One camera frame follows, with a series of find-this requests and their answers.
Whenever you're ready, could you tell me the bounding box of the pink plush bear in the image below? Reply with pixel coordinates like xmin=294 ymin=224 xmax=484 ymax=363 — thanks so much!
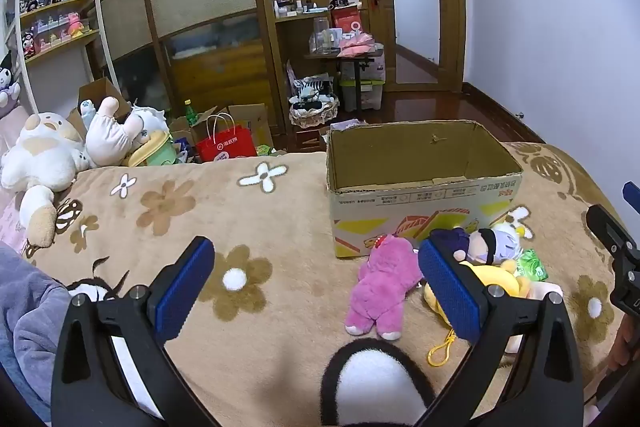
xmin=346 ymin=234 xmax=426 ymax=340

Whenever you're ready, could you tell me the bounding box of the clear plastic storage bin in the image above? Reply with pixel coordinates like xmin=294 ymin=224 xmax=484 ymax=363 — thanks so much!
xmin=337 ymin=77 xmax=386 ymax=112

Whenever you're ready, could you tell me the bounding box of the red paper bag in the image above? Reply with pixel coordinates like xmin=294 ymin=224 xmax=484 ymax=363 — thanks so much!
xmin=195 ymin=113 xmax=258 ymax=164

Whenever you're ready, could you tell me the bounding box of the red box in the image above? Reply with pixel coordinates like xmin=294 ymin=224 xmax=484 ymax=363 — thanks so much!
xmin=330 ymin=4 xmax=365 ymax=38

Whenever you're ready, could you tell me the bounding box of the open cardboard box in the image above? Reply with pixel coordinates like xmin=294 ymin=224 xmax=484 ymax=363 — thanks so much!
xmin=170 ymin=104 xmax=275 ymax=158
xmin=67 ymin=78 xmax=133 ymax=132

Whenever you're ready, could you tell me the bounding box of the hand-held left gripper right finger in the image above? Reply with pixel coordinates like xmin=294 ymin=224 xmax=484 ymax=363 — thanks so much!
xmin=400 ymin=237 xmax=586 ymax=427

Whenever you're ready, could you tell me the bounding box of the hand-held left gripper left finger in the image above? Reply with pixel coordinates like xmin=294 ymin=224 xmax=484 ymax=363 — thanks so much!
xmin=50 ymin=235 xmax=236 ymax=427

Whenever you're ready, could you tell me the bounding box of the white-haired plush doll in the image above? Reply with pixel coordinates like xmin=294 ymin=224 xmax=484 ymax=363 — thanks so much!
xmin=430 ymin=227 xmax=524 ymax=267

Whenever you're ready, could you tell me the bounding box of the white shelf unit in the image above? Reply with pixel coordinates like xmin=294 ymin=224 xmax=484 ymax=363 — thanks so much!
xmin=0 ymin=0 xmax=121 ymax=108

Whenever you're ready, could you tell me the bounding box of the printed cardboard box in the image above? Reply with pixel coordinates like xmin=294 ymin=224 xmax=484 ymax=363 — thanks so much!
xmin=326 ymin=120 xmax=524 ymax=259

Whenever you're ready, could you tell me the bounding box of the white and tan cat plush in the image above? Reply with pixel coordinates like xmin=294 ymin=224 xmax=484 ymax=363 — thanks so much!
xmin=0 ymin=112 xmax=96 ymax=248

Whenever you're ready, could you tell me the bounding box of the green packet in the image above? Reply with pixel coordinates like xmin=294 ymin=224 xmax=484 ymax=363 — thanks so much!
xmin=515 ymin=249 xmax=549 ymax=283

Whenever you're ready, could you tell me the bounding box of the small side table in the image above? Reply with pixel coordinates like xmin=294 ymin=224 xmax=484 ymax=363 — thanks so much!
xmin=305 ymin=48 xmax=386 ymax=112

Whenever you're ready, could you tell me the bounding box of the white plush toy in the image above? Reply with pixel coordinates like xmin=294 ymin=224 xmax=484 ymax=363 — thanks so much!
xmin=82 ymin=97 xmax=168 ymax=166

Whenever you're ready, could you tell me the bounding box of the pink cloth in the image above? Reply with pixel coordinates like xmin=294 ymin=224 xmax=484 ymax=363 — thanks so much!
xmin=336 ymin=32 xmax=376 ymax=58

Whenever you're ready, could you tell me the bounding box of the clear jar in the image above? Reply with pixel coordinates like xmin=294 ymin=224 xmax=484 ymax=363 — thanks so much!
xmin=312 ymin=17 xmax=331 ymax=54

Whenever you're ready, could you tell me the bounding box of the wicker basket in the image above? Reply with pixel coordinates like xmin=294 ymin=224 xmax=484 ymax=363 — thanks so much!
xmin=289 ymin=96 xmax=341 ymax=128

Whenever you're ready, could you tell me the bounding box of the green and yellow bag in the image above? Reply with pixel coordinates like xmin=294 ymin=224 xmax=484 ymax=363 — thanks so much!
xmin=127 ymin=131 xmax=177 ymax=168

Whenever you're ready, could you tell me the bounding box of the grey clothing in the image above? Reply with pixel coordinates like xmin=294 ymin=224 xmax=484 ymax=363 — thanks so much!
xmin=0 ymin=242 xmax=73 ymax=423

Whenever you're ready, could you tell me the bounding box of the person's right hand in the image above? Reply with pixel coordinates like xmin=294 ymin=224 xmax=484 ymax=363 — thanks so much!
xmin=606 ymin=314 xmax=640 ymax=373

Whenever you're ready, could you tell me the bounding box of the yellow plush pouch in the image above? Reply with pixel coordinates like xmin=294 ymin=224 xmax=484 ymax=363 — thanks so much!
xmin=424 ymin=259 xmax=531 ymax=368

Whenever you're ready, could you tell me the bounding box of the black and white striped plush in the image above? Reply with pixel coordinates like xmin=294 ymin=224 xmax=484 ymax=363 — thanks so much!
xmin=292 ymin=76 xmax=336 ymax=108

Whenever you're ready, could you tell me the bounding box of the wooden wardrobe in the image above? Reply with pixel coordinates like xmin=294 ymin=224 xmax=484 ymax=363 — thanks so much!
xmin=75 ymin=0 xmax=281 ymax=152

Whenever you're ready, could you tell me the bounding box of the black and purple plush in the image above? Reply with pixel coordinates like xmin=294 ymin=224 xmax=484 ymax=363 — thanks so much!
xmin=0 ymin=52 xmax=23 ymax=118

